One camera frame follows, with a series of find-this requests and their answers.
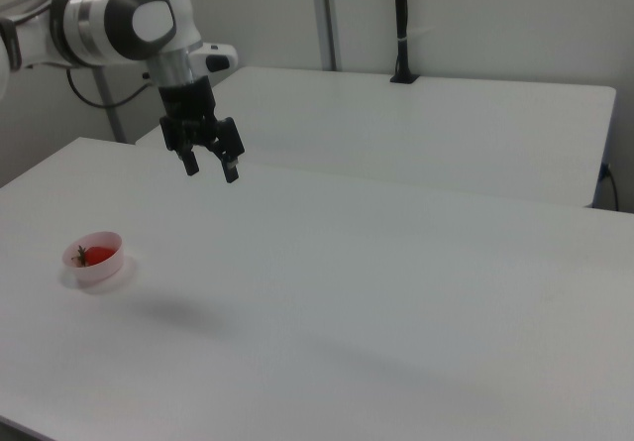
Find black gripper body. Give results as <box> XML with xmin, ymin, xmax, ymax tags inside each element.
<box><xmin>158</xmin><ymin>76</ymin><xmax>220</xmax><ymax>148</ymax></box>

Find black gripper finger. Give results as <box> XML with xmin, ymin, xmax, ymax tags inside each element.
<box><xmin>206</xmin><ymin>116</ymin><xmax>246</xmax><ymax>185</ymax></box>
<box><xmin>158</xmin><ymin>116</ymin><xmax>201</xmax><ymax>177</ymax></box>

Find red strawberry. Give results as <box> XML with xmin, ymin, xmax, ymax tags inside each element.
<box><xmin>70</xmin><ymin>245</ymin><xmax>118</xmax><ymax>268</ymax></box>

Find pink plastic bowl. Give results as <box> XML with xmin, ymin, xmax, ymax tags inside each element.
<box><xmin>61</xmin><ymin>231</ymin><xmax>125</xmax><ymax>284</ymax></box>

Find white side table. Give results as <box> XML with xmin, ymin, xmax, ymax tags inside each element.
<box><xmin>134</xmin><ymin>65</ymin><xmax>618</xmax><ymax>209</ymax></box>

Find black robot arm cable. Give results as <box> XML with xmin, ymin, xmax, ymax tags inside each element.
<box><xmin>65</xmin><ymin>65</ymin><xmax>156</xmax><ymax>111</ymax></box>

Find black camera stand pole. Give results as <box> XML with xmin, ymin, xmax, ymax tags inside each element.
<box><xmin>388</xmin><ymin>0</ymin><xmax>421</xmax><ymax>85</ymax></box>

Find black wall power cable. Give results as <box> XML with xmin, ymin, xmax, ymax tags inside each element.
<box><xmin>599</xmin><ymin>162</ymin><xmax>620</xmax><ymax>212</ymax></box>

